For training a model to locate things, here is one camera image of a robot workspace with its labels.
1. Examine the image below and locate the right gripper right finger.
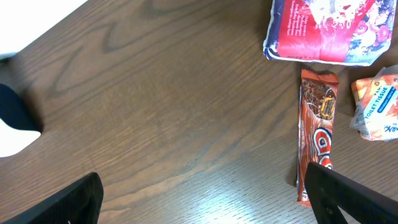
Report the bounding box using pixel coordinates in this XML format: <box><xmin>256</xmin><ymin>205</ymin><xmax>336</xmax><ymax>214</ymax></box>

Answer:
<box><xmin>304</xmin><ymin>162</ymin><xmax>397</xmax><ymax>224</ymax></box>

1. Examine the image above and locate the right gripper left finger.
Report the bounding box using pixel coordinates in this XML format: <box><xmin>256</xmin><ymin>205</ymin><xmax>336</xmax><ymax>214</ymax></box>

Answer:
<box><xmin>5</xmin><ymin>172</ymin><xmax>104</xmax><ymax>224</ymax></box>

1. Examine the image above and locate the orange snack bar wrapper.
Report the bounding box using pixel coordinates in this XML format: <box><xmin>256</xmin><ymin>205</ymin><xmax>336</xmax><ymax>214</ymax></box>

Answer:
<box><xmin>297</xmin><ymin>69</ymin><xmax>339</xmax><ymax>208</ymax></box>

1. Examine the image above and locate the small orange snack box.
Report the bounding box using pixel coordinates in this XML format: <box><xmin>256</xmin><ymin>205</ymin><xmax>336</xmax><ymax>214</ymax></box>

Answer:
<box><xmin>350</xmin><ymin>65</ymin><xmax>397</xmax><ymax>141</ymax></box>

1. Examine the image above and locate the purple red noodle packet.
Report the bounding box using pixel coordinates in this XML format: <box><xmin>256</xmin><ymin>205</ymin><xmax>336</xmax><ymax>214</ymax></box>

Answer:
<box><xmin>263</xmin><ymin>0</ymin><xmax>397</xmax><ymax>67</ymax></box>

